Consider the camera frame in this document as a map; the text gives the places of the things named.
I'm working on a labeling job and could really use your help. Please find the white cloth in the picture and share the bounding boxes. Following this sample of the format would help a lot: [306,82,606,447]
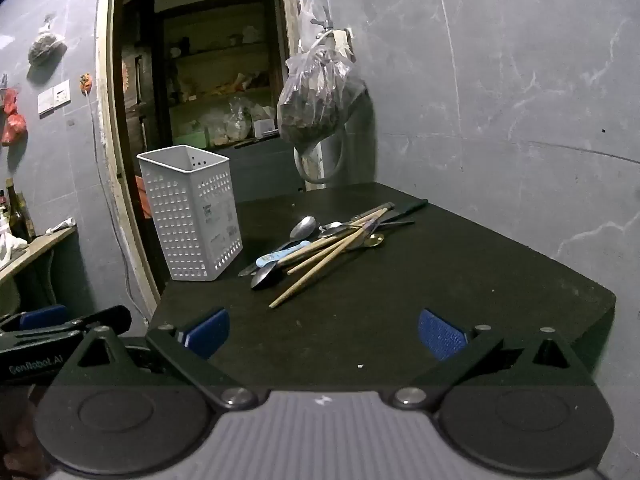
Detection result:
[0,232,29,268]

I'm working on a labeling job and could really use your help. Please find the wooden kitchen counter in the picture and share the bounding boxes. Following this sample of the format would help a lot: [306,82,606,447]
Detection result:
[0,224,79,286]

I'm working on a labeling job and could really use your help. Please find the white perforated utensil basket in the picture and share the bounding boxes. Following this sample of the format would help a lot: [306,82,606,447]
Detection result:
[136,145,244,281]

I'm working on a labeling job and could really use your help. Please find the large dark bottle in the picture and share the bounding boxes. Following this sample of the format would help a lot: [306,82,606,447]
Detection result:
[4,177,31,241]

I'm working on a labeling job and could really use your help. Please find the storage shelf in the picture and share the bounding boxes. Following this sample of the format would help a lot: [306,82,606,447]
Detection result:
[159,0,281,148]

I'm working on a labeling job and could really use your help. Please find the clear bag of food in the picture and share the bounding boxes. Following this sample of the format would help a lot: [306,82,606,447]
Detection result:
[207,99,253,145]

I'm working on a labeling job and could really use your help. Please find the dark wooden door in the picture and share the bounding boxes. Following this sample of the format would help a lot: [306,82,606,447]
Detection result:
[121,0,165,161]

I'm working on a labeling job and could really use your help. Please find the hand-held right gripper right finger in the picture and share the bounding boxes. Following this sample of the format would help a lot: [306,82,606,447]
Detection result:
[392,308,598,412]

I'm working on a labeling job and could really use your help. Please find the clear bag of dried goods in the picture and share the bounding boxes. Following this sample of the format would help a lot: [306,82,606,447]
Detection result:
[276,0,368,143]

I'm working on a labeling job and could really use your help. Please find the red plastic bag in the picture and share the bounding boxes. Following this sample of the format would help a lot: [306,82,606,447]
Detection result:
[0,87,27,147]

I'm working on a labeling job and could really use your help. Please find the grey cabinet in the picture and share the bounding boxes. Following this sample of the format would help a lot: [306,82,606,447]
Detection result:
[217,136,307,204]

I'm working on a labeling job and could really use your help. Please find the light blue handled spoon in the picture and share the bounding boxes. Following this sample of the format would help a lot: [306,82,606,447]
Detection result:
[255,241,312,269]

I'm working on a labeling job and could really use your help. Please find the wall cable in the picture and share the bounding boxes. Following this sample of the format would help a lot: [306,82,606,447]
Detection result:
[86,91,138,311]

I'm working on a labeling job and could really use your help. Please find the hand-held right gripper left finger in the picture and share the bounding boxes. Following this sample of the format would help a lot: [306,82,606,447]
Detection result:
[50,308,257,412]

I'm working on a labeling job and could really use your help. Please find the orange paper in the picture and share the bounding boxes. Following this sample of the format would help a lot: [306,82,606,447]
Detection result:
[135,175,151,218]

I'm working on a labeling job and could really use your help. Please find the green box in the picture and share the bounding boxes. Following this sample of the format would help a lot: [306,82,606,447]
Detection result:
[172,129,210,149]

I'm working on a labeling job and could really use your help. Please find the white hanging ring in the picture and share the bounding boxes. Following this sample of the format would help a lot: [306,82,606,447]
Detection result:
[293,125,347,185]

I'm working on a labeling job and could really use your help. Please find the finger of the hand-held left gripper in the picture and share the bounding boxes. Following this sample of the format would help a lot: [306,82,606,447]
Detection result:
[0,305,69,334]
[0,305,132,347]

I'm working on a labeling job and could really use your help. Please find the small hanging plastic bag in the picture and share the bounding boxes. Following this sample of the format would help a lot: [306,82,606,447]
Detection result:
[27,17,68,67]

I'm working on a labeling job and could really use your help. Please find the wall socket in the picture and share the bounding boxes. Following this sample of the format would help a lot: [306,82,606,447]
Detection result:
[37,80,72,116]

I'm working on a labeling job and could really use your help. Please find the metal wall hook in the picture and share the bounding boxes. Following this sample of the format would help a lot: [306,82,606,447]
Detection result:
[309,16,354,58]

